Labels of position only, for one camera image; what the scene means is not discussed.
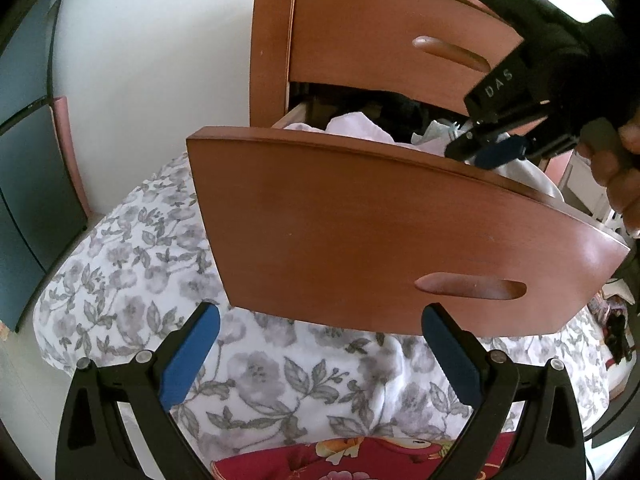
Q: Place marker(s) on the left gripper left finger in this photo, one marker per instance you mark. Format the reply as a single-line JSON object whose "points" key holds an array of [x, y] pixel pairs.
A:
{"points": [[93, 442]]}

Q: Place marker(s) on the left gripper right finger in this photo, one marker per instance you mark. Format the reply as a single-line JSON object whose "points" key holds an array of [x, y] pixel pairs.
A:
{"points": [[548, 443]]}

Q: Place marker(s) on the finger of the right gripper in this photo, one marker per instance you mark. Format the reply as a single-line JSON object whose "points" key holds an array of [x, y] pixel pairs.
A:
{"points": [[501, 153], [462, 144]]}

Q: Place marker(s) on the white lace cloth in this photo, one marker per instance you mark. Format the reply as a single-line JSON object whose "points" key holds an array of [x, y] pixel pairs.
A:
{"points": [[439, 133]]}

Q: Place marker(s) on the pale pink cloth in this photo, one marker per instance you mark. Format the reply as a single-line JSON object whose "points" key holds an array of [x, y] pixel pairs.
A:
{"points": [[354, 125]]}

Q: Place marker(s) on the wooden drawer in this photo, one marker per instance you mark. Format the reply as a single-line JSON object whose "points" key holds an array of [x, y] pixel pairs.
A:
{"points": [[359, 234], [369, 44]]}

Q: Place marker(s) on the person's right hand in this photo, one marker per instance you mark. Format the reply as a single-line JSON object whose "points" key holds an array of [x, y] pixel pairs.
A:
{"points": [[614, 163]]}

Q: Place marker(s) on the wooden nightstand cabinet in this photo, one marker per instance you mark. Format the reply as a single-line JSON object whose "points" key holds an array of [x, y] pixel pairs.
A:
{"points": [[270, 54]]}

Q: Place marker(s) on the grey floral bed sheet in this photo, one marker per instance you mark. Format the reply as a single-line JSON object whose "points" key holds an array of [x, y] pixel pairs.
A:
{"points": [[267, 381]]}

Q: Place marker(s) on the red floral blanket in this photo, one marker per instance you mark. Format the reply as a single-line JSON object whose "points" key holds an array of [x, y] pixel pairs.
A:
{"points": [[340, 458]]}

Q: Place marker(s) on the dark teal wardrobe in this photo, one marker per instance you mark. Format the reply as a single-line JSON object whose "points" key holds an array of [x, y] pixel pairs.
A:
{"points": [[41, 209]]}

